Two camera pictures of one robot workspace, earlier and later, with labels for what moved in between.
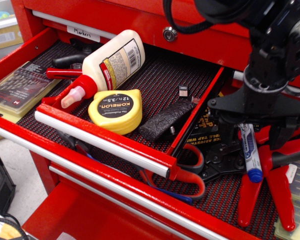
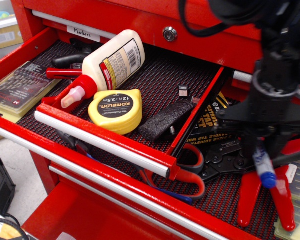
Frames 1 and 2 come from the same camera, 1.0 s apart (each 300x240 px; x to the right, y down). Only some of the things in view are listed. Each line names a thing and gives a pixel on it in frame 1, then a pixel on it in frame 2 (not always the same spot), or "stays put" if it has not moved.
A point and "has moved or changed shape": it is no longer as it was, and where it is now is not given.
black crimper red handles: [229, 159] stays put
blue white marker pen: [254, 166] has moved or changed shape
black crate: [2, 184] stays put
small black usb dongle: [183, 91] stays put
